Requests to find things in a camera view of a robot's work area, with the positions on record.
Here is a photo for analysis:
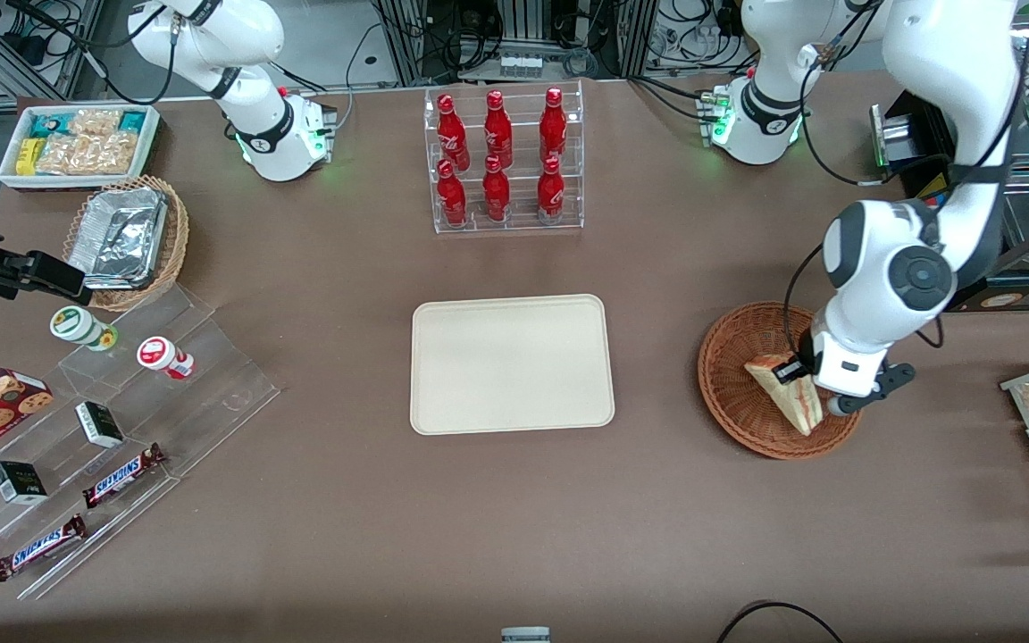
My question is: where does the triangular sandwich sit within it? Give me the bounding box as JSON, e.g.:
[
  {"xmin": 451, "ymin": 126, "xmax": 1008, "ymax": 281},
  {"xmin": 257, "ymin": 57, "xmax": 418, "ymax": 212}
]
[{"xmin": 744, "ymin": 354, "xmax": 825, "ymax": 437}]

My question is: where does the empty-weave brown wicker basket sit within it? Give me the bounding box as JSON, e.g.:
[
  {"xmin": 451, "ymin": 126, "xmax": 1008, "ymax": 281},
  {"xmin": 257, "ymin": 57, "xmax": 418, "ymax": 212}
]
[{"xmin": 698, "ymin": 302, "xmax": 864, "ymax": 461}]

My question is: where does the aluminium foil tray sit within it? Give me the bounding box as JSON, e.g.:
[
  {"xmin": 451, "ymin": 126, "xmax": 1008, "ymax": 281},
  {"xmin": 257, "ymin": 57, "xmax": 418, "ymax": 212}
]
[{"xmin": 68, "ymin": 186, "xmax": 169, "ymax": 291}]

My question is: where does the light wicker basket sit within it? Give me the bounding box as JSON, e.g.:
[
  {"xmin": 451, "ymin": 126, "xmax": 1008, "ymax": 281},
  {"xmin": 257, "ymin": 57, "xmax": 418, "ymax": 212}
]
[{"xmin": 62, "ymin": 174, "xmax": 190, "ymax": 312}]

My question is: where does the cream rectangular serving tray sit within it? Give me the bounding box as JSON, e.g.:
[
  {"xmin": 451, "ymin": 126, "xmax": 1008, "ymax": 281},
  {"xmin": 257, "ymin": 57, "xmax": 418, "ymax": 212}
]
[{"xmin": 410, "ymin": 294, "xmax": 616, "ymax": 437}]

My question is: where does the green lid yogurt cup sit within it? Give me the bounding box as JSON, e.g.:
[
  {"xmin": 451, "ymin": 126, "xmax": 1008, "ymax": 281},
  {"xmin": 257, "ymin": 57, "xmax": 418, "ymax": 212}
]
[{"xmin": 50, "ymin": 305, "xmax": 119, "ymax": 352}]

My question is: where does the white plastic snack bin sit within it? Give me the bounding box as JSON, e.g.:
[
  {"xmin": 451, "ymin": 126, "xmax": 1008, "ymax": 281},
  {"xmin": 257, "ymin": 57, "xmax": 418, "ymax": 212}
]
[{"xmin": 0, "ymin": 103, "xmax": 163, "ymax": 193}]

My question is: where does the small black carton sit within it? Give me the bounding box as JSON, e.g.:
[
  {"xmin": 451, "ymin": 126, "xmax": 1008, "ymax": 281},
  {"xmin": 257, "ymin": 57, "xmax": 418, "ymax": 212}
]
[
  {"xmin": 75, "ymin": 401, "xmax": 125, "ymax": 449},
  {"xmin": 0, "ymin": 461, "xmax": 49, "ymax": 505}
]

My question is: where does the red lid yogurt cup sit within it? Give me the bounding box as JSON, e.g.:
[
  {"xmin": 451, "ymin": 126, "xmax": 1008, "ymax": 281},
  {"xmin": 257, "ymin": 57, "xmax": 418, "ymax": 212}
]
[{"xmin": 137, "ymin": 336, "xmax": 196, "ymax": 380}]

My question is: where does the clear bag of crackers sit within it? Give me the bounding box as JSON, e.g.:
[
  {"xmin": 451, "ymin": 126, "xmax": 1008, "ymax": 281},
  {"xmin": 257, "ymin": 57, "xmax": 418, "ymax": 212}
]
[
  {"xmin": 36, "ymin": 131, "xmax": 141, "ymax": 176},
  {"xmin": 68, "ymin": 108, "xmax": 123, "ymax": 139}
]

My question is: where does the Snickers chocolate bar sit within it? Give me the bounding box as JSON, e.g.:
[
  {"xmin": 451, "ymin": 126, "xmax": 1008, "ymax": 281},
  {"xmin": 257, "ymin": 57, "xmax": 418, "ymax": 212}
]
[
  {"xmin": 0, "ymin": 514, "xmax": 88, "ymax": 583},
  {"xmin": 81, "ymin": 443, "xmax": 167, "ymax": 510}
]

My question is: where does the clear acrylic stepped display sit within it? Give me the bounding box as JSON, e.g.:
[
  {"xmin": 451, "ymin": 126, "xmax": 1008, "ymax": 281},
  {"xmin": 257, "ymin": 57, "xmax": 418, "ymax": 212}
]
[{"xmin": 0, "ymin": 284, "xmax": 281, "ymax": 601}]

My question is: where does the red soda bottle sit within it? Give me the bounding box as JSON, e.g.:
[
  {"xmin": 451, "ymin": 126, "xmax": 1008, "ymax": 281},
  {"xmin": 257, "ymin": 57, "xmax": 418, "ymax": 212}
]
[
  {"xmin": 537, "ymin": 156, "xmax": 565, "ymax": 224},
  {"xmin": 437, "ymin": 93, "xmax": 470, "ymax": 171},
  {"xmin": 540, "ymin": 87, "xmax": 567, "ymax": 164},
  {"xmin": 482, "ymin": 154, "xmax": 512, "ymax": 222},
  {"xmin": 437, "ymin": 159, "xmax": 468, "ymax": 227},
  {"xmin": 484, "ymin": 89, "xmax": 514, "ymax": 169}
]

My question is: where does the clear acrylic bottle rack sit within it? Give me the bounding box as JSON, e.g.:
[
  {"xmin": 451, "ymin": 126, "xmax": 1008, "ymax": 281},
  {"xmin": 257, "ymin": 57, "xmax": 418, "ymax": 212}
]
[{"xmin": 423, "ymin": 79, "xmax": 585, "ymax": 235}]

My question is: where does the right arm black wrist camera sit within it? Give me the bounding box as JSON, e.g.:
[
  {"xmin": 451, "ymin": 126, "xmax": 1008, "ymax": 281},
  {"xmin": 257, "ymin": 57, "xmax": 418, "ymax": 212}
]
[{"xmin": 0, "ymin": 201, "xmax": 93, "ymax": 306}]

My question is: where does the black cable loop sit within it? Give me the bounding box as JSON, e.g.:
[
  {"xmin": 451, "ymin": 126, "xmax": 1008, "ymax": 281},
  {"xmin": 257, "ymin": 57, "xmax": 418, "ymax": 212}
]
[{"xmin": 715, "ymin": 601, "xmax": 846, "ymax": 643}]

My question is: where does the aluminium profile frame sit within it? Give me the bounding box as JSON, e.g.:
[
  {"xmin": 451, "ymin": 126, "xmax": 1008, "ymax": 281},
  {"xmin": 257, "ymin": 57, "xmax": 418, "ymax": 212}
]
[{"xmin": 372, "ymin": 0, "xmax": 658, "ymax": 86}]

